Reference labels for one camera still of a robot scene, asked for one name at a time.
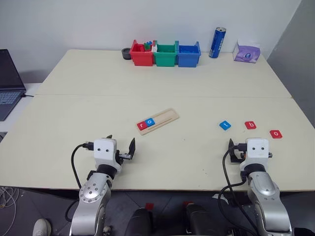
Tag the dark rounded shape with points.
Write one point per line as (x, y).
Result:
(201, 221)
(139, 223)

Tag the wooden letter tray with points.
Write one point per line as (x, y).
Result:
(163, 118)

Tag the green plastic bin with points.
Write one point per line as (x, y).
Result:
(165, 59)

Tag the blue drink can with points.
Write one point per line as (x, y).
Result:
(217, 43)

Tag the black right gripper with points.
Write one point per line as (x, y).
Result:
(241, 150)

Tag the grey shoe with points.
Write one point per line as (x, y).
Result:
(41, 227)

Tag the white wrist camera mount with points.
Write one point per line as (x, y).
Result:
(257, 150)
(104, 150)

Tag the purple tissue pack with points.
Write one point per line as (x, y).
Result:
(247, 54)

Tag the blue plastic bin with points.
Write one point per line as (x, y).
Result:
(187, 59)

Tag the small green toy brick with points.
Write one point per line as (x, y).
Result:
(148, 48)

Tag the red letter tile r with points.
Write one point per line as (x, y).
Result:
(142, 125)

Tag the red letter tile o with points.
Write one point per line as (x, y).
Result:
(276, 134)

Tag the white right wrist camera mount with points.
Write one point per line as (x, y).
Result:
(257, 150)

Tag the blue letter tile o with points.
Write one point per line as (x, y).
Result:
(150, 122)

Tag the white side desk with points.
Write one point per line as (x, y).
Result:
(27, 89)

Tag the red letter tile b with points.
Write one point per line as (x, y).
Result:
(250, 125)

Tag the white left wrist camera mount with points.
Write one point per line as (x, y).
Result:
(104, 150)

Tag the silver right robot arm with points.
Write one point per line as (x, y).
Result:
(267, 194)

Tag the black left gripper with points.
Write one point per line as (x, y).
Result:
(121, 157)

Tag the dark laptop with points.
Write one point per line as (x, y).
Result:
(8, 73)

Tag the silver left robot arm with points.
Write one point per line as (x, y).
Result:
(91, 194)

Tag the red plastic bin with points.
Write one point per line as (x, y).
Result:
(141, 57)

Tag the small blue toy brick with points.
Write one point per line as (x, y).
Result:
(147, 43)

